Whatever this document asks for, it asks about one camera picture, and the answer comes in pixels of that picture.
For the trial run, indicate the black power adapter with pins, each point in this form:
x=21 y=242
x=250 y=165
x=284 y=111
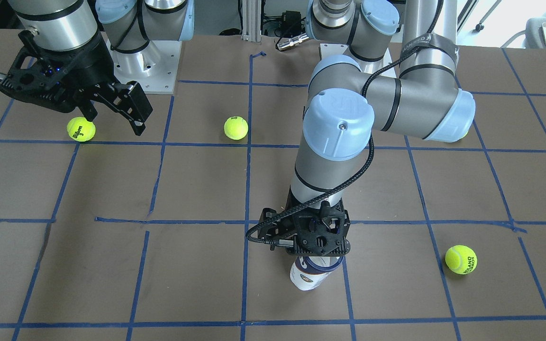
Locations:
x=288 y=24

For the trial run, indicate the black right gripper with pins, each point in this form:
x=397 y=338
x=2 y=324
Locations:
x=91 y=71

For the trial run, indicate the aluminium frame post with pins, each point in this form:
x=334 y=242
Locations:
x=251 y=20

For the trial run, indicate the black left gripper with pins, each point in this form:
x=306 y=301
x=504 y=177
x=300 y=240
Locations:
x=268 y=219

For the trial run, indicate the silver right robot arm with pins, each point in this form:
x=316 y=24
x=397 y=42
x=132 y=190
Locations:
x=126 y=26

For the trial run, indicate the grey chair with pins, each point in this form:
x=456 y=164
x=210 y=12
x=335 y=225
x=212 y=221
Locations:
x=534 y=32

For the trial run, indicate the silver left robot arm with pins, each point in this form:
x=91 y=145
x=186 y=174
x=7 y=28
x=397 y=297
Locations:
x=397 y=76

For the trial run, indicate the tennis ball far centre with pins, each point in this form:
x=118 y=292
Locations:
x=236 y=128

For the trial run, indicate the silver metal connector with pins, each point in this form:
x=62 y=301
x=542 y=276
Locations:
x=292 y=42

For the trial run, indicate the white blue tennis ball can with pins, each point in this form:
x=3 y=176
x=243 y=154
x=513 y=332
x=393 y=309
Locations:
x=307 y=273

